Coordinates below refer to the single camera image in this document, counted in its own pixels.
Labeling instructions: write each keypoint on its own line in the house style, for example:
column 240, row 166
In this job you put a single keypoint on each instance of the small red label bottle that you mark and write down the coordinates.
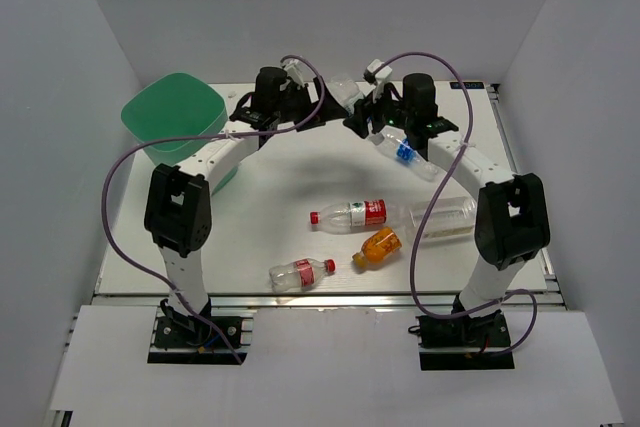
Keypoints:
column 301, row 274

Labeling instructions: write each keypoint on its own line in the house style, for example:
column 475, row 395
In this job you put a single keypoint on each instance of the green blue label bottle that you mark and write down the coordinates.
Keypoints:
column 345, row 91

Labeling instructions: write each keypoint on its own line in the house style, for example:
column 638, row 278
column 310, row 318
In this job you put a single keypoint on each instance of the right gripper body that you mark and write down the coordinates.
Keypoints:
column 386, row 113

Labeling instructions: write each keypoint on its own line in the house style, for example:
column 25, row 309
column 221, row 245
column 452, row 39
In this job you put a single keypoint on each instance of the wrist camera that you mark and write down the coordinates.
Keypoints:
column 292, row 68
column 378, row 74

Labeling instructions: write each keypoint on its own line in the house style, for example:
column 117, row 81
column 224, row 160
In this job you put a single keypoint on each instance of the large clear bottle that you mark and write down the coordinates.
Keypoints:
column 450, row 218

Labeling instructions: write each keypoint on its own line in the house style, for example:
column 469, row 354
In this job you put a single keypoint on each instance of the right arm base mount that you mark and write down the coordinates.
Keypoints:
column 464, row 344

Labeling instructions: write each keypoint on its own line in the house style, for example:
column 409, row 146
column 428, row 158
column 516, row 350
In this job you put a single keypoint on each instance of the clear bottle blue label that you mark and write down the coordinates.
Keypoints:
column 398, row 150

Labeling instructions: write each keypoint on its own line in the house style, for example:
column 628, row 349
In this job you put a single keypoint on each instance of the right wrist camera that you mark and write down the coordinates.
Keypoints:
column 378, row 74

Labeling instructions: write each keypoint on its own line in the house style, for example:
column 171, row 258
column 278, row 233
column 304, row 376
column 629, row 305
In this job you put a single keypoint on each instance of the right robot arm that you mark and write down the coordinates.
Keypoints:
column 511, row 224

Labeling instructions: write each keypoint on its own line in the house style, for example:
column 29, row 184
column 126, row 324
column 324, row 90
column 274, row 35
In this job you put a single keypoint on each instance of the green plastic bin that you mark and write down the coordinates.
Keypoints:
column 170, row 115

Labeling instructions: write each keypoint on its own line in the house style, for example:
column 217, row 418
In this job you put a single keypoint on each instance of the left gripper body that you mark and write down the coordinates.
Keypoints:
column 287, row 109

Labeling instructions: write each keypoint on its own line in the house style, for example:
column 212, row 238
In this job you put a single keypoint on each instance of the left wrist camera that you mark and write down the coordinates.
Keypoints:
column 292, row 68

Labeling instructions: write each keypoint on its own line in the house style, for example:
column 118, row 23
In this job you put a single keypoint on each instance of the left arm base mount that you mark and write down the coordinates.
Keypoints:
column 172, row 344

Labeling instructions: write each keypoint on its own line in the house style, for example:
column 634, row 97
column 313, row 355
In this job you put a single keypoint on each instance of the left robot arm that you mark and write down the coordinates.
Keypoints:
column 178, row 212

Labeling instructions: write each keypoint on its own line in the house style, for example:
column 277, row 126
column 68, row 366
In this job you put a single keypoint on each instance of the orange juice bottle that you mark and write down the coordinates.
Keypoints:
column 377, row 249

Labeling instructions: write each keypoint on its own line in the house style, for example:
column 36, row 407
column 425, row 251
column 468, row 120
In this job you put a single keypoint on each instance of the large red label bottle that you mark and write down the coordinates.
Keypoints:
column 357, row 216

